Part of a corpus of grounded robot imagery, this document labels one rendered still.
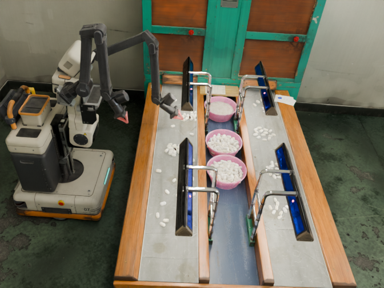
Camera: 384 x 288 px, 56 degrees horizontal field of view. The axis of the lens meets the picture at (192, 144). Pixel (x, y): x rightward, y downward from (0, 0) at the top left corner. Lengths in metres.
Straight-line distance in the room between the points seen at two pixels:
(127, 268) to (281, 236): 0.87
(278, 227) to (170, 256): 0.65
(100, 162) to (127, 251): 1.31
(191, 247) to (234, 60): 1.67
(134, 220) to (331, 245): 1.10
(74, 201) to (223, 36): 1.72
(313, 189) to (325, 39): 2.05
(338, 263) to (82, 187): 1.88
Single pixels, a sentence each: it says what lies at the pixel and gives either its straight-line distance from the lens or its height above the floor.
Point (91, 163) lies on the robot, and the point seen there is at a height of 0.28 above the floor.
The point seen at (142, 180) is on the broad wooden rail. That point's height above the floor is 0.76.
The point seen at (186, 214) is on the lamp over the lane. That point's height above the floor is 1.11.
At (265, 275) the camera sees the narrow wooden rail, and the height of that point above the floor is 0.76.
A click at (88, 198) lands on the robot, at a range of 2.90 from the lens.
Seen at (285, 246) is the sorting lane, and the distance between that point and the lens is 2.15.
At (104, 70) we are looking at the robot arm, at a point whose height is 1.38.
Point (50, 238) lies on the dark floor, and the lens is 3.09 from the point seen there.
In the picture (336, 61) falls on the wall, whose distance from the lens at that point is 4.27.
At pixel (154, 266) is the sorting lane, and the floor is 0.74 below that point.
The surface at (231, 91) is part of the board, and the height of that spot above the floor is 0.78.
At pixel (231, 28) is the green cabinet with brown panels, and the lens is 3.00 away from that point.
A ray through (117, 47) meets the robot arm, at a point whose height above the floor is 1.31.
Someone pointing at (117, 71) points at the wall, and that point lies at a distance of 4.23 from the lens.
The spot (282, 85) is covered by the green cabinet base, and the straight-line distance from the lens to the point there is 3.30.
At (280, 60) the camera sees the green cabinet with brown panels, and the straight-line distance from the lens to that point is 3.19.
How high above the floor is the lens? 2.45
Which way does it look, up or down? 41 degrees down
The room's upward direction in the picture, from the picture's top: 5 degrees clockwise
